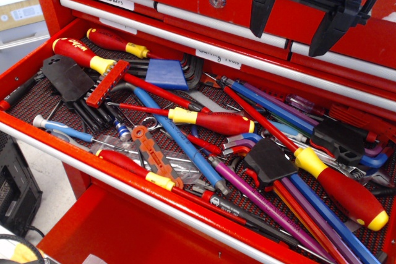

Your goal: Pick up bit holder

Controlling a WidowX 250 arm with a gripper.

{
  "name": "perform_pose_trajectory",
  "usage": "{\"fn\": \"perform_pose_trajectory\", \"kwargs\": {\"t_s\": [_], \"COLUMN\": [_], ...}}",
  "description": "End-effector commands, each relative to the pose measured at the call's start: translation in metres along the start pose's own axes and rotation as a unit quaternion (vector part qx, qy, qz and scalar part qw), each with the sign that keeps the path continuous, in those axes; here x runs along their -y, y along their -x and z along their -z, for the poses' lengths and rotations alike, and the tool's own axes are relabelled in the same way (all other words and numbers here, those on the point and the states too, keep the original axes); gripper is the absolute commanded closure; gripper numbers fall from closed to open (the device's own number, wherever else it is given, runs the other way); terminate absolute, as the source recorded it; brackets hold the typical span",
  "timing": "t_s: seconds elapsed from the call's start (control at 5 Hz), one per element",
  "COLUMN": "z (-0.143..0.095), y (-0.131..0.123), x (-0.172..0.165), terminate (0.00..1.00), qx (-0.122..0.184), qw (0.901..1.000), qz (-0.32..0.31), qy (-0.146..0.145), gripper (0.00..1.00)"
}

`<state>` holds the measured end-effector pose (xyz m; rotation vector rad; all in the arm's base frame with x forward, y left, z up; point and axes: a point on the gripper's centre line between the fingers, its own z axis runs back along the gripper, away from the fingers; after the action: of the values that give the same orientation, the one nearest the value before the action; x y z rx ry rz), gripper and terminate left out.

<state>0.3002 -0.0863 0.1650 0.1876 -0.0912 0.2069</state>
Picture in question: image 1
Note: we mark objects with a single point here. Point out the white cutting tools label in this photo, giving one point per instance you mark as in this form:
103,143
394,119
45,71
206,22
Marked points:
226,61

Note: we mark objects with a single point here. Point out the red yellow screwdriver middle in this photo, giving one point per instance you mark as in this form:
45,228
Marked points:
219,122

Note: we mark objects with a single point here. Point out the black Wiha precision screwdriver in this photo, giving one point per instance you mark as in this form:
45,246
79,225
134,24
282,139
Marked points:
252,222

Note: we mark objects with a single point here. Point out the clear purple screwdriver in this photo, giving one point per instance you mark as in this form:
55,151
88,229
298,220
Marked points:
304,105

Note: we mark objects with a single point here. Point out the black red precision screwdriver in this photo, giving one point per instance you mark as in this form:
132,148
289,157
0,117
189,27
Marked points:
11,99

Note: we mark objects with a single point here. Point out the red yellow screwdriver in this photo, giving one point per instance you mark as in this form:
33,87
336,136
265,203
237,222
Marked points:
109,40
352,198
219,122
128,164

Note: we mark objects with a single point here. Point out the red yellow screwdriver back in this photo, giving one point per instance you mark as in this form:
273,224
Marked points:
109,40

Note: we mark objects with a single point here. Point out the red yellow screwdriver right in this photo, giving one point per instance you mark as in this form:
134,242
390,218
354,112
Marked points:
352,198

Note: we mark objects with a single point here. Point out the small blue striped bit driver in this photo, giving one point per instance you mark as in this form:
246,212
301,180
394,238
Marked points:
123,132

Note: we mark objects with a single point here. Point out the red bit holder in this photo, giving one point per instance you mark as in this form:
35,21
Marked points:
107,83

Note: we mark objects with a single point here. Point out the large red Wiha screwdriver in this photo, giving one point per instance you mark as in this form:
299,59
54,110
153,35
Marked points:
85,57

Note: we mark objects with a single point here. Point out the black hex holder right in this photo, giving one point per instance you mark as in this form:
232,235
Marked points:
343,143

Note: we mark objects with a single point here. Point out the orange grey folding tool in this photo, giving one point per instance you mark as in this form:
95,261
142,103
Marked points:
155,158

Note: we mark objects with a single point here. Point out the long blue hex key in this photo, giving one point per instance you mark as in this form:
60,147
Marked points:
197,158
283,111

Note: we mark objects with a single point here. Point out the red yellow screwdriver front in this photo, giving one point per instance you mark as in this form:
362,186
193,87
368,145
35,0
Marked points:
128,164

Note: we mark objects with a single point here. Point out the blue precision screwdriver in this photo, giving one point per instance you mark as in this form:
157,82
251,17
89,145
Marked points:
39,121

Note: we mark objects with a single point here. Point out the red tool chest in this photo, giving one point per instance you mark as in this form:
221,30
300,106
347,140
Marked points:
355,78

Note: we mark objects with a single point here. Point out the blue hex key holder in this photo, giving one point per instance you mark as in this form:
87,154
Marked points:
166,74

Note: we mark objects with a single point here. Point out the purple hex key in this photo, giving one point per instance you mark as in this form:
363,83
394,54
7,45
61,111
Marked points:
266,206

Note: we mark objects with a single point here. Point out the white Markers label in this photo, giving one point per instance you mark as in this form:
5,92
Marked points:
125,4

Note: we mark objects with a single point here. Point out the black box on floor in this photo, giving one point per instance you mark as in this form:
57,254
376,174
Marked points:
20,194

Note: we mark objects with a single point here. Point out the long blue hex key right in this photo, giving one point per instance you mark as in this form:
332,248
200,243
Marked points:
283,111

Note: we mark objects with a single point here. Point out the black red hex key holder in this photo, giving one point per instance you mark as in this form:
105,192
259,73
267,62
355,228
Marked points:
269,163

